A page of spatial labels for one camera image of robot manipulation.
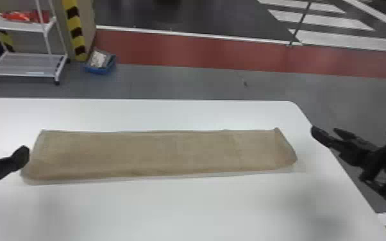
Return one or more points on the white shelf trolley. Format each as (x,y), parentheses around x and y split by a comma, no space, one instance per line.
(28,64)

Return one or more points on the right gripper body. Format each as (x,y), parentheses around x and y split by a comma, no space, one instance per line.
(368,155)

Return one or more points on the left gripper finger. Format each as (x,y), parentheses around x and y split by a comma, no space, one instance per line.
(13,161)

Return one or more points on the blue basket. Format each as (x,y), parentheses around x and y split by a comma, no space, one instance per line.
(100,62)

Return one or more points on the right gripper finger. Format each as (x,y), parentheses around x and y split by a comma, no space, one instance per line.
(345,134)
(327,140)

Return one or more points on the beige towel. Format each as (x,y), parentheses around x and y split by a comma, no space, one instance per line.
(159,153)

